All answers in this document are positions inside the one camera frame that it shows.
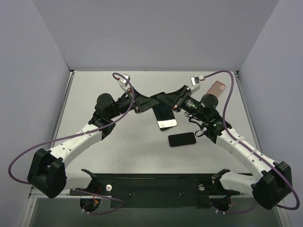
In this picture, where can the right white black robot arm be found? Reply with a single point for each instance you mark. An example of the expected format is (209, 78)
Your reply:
(270, 181)

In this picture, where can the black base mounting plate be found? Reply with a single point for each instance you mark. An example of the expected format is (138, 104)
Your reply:
(158, 190)

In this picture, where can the beige phone case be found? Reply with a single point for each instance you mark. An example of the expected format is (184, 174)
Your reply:
(169, 128)

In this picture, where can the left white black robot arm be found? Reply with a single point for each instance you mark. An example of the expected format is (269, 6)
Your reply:
(48, 172)

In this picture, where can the pink phone case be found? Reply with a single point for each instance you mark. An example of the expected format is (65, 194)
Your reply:
(216, 89)

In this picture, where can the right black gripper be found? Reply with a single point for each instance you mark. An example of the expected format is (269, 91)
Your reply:
(180, 99)

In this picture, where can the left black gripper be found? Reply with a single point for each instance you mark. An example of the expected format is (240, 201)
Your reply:
(137, 103)

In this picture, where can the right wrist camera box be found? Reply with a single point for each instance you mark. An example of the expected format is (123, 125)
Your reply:
(196, 83)

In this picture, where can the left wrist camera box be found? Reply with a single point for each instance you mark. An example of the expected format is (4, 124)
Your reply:
(123, 81)

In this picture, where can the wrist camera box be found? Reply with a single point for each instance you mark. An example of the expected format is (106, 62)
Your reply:
(123, 81)
(196, 83)

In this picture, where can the aluminium table frame rail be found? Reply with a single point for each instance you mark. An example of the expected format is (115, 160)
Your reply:
(31, 202)

